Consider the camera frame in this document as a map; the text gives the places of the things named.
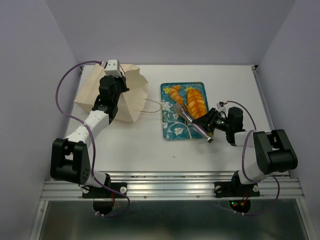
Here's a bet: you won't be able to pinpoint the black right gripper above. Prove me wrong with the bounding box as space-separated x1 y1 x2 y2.
191 107 231 133

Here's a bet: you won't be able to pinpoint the orange twisted fake bread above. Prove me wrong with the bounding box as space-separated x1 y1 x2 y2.
187 89 208 119

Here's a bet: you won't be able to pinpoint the beige paper bag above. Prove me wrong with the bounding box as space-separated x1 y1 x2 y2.
74 64 149 123

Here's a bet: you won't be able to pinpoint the metal tongs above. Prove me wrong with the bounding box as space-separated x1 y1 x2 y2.
174 104 215 144

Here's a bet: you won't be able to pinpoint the fake croissant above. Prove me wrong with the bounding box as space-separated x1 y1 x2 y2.
169 85 184 104

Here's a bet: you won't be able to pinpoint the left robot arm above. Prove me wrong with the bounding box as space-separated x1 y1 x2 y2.
50 70 129 197

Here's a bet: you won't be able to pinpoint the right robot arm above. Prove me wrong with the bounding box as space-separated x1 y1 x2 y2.
192 107 298 195

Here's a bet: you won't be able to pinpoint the teal floral tray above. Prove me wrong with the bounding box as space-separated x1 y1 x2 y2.
160 82 213 143

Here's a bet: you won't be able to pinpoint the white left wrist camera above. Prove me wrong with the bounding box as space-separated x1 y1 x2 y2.
104 59 121 77

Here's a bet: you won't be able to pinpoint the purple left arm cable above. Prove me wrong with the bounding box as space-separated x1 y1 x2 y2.
55 60 131 218

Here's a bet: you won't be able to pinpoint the aluminium table edge rail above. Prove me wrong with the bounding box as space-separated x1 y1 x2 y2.
251 65 296 175

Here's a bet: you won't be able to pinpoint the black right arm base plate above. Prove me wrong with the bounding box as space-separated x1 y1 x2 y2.
213 181 260 199

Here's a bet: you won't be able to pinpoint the aluminium front frame rail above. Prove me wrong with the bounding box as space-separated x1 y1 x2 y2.
40 171 305 201

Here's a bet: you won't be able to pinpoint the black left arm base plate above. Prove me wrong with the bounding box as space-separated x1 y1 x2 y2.
80 182 128 199

